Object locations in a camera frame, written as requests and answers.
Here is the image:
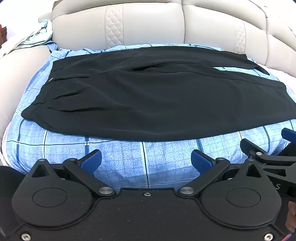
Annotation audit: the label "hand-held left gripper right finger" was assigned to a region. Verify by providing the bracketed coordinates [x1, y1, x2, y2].
[177, 149, 264, 197]

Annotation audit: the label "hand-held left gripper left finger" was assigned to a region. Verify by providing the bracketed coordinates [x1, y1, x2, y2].
[31, 149, 117, 197]

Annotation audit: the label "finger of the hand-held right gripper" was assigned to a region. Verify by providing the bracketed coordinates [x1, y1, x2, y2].
[281, 128, 296, 142]
[240, 138, 296, 166]

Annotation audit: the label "black pants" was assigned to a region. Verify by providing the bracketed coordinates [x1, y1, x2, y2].
[21, 45, 296, 141]

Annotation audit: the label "person's right hand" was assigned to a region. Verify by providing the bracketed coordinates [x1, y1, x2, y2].
[287, 200, 296, 235]

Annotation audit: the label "blue checked blanket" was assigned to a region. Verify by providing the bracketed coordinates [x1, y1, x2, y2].
[5, 43, 296, 186]

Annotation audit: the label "white bed sheet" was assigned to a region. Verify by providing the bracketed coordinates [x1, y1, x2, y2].
[264, 65, 296, 93]

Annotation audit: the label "light green cloth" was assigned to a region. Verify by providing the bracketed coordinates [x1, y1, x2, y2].
[18, 20, 55, 50]

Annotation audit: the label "white cloth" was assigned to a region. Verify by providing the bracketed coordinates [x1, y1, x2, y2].
[0, 23, 44, 58]

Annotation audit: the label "beige leather headboard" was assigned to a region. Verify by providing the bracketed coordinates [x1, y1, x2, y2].
[38, 0, 296, 76]

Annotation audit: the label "brown wooden nightstand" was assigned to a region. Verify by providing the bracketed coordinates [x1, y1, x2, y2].
[0, 24, 8, 46]

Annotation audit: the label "beige padded bed frame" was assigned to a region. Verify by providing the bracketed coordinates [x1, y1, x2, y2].
[0, 44, 54, 168]

